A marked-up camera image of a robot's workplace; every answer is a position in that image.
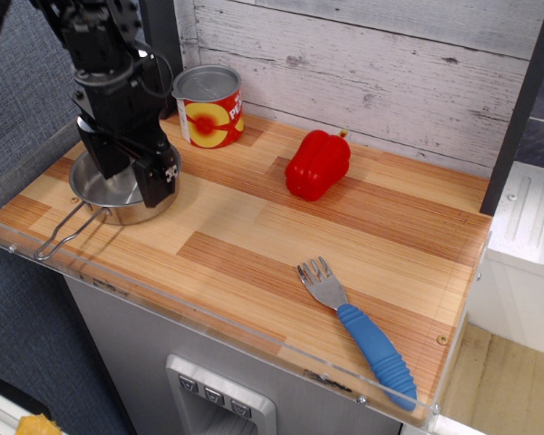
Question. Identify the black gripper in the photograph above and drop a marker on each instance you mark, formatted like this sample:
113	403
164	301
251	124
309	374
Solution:
121	101

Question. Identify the small steel pot with handle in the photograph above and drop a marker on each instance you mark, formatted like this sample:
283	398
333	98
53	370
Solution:
114	201

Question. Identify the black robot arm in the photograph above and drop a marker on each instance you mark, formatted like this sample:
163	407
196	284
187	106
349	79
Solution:
99	30

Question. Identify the red toy bell pepper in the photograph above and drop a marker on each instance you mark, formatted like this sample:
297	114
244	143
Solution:
321	160

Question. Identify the red yellow peaches can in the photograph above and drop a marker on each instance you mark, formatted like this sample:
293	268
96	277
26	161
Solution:
210	105

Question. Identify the grey toy fridge cabinet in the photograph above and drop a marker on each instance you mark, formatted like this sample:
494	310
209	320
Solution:
176	379

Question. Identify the yellow object bottom left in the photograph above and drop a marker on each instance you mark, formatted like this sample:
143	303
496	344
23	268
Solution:
37	425

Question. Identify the clear acrylic table guard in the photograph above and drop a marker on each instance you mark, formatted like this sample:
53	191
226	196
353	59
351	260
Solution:
232	274

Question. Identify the white toy sink unit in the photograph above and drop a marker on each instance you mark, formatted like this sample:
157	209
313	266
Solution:
507	296

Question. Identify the dark grey left post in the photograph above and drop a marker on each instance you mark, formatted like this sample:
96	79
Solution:
160	31

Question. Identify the dark grey post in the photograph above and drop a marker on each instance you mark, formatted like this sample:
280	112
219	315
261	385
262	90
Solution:
160	31
528	93

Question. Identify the fork with blue handle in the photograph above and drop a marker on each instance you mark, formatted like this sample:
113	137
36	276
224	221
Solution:
386	363

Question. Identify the dark grey right post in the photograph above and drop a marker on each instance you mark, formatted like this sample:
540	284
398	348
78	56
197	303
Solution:
528	93

